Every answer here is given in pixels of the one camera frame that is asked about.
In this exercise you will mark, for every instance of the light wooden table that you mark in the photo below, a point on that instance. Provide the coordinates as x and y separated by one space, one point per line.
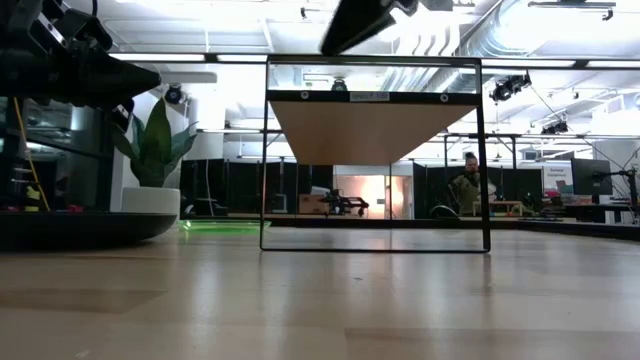
505 204

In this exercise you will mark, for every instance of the black wheeled cart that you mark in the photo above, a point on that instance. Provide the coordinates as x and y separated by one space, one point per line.
345 204

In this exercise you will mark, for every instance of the black ceiling spotlight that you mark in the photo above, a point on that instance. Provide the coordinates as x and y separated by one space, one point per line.
339 85

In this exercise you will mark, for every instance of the white wall sign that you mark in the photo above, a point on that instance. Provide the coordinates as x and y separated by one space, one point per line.
556 177

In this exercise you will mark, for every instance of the dark shelving unit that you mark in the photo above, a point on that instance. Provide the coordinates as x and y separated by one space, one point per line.
75 165

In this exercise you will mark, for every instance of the wooden shelf with black frame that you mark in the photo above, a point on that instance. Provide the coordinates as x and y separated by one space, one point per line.
370 132

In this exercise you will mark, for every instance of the black ceiling camera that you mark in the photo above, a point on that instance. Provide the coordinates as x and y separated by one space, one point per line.
173 94

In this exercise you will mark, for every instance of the green leafy plant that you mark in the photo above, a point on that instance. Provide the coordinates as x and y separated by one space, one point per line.
155 150

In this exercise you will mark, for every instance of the brown cardboard box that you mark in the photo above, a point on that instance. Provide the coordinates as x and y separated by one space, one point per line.
311 204

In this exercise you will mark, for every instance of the white plant pot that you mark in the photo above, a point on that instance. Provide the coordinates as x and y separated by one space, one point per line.
150 200

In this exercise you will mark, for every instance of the large black overhead camera rig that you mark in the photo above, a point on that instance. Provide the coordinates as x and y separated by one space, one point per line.
507 88

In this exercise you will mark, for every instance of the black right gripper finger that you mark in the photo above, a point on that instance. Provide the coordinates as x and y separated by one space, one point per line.
357 25

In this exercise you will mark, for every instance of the black computer monitor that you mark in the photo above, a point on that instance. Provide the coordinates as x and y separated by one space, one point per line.
591 176

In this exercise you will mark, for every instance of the person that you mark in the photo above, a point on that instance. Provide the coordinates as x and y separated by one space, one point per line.
467 192

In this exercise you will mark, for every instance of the small black overhead camera rig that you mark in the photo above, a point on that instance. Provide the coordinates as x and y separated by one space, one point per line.
555 128

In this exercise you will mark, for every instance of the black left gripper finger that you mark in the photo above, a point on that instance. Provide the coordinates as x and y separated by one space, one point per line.
90 80

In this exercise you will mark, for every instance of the white shelf label sticker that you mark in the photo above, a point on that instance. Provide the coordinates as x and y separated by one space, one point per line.
369 96

